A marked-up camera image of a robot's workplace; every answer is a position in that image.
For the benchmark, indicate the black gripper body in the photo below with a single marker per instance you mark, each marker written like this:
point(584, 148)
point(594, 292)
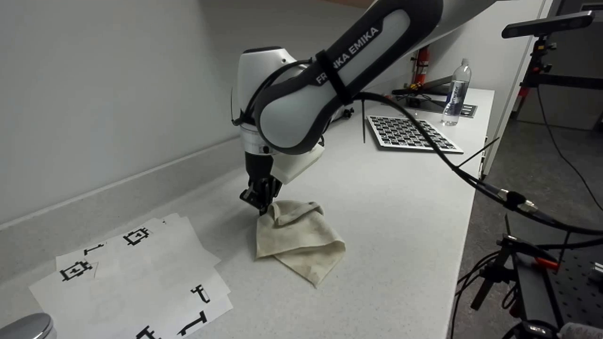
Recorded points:
point(258, 169)

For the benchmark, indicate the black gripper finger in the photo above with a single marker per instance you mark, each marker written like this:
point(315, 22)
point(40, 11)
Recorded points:
point(256, 197)
point(273, 190)

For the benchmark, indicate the cream cleaning cloth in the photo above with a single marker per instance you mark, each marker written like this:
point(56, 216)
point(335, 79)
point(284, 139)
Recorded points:
point(301, 244)

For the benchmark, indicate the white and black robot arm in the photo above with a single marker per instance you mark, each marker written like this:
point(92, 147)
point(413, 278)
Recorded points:
point(288, 118)

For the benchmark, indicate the grey counter backsplash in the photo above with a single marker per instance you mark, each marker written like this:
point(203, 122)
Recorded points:
point(94, 216)

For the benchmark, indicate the white printed paper sheet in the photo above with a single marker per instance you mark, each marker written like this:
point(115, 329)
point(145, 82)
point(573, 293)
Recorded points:
point(124, 307)
point(109, 265)
point(175, 250)

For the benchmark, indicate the computer keyboard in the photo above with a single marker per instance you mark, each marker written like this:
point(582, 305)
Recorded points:
point(407, 131)

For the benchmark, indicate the black flat device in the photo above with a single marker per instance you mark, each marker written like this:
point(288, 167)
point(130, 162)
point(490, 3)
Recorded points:
point(426, 99)

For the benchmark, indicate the clear plastic water bottle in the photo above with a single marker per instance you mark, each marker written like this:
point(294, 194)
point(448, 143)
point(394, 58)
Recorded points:
point(454, 94)

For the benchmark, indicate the silver metal rounded object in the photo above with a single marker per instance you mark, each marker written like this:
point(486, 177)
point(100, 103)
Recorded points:
point(24, 327)

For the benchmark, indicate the black tripod stand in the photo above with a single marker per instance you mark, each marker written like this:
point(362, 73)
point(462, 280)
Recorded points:
point(529, 293)

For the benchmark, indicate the red tipped tool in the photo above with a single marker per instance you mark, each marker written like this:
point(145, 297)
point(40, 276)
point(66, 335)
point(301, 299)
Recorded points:
point(546, 261)

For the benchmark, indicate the black perforated breadboard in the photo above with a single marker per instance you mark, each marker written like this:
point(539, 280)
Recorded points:
point(584, 293)

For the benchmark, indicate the grey rounded object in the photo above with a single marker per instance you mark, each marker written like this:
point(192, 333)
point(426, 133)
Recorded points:
point(580, 331)

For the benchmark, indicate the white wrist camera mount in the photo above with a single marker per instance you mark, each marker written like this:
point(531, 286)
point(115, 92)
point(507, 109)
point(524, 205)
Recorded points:
point(301, 162)

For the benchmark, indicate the black bar camera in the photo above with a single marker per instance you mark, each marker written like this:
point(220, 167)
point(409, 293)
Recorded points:
point(546, 22)

